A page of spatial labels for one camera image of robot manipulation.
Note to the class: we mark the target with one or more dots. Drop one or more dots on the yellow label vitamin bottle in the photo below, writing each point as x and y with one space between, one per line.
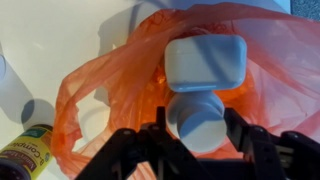
28 150

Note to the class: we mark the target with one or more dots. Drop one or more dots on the white round cap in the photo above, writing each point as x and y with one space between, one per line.
198 123

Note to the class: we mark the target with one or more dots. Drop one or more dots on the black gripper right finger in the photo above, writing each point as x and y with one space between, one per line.
273 153

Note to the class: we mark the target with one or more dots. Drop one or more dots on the white rounded square case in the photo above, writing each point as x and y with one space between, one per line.
205 61

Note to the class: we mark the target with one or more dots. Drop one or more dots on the orange plastic carrier bag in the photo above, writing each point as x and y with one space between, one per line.
126 76

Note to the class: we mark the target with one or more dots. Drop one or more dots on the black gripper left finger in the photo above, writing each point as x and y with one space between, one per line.
140 156

